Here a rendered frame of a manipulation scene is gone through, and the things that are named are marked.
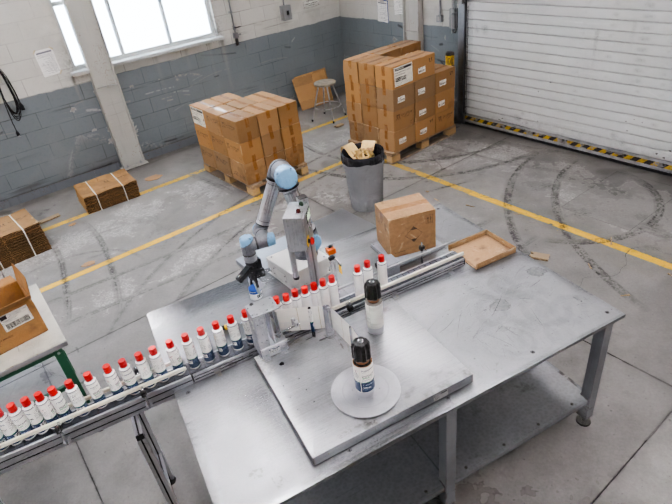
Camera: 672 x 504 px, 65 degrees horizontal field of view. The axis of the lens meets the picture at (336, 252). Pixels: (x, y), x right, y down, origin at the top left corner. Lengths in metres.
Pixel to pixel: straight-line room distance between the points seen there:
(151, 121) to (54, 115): 1.22
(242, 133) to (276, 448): 4.17
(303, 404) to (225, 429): 0.36
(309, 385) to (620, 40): 4.90
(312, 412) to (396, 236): 1.26
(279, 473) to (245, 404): 0.41
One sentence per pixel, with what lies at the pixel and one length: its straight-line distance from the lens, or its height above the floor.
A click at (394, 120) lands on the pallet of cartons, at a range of 6.34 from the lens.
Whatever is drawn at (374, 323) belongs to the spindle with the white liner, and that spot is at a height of 0.95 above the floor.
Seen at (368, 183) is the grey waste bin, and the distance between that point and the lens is 5.33.
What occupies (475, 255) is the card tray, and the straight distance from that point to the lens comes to 3.28.
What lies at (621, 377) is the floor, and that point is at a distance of 3.86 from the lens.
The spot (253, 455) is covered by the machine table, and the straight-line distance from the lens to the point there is 2.35.
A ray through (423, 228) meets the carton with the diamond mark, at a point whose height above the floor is 1.01.
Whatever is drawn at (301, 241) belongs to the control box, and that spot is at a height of 1.35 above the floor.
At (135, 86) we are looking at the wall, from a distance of 7.81.
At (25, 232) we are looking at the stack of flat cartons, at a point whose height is 0.27.
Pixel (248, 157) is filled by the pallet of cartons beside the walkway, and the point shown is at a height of 0.47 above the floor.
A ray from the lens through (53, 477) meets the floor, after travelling 3.85.
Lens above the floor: 2.67
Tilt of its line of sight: 33 degrees down
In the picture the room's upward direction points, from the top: 8 degrees counter-clockwise
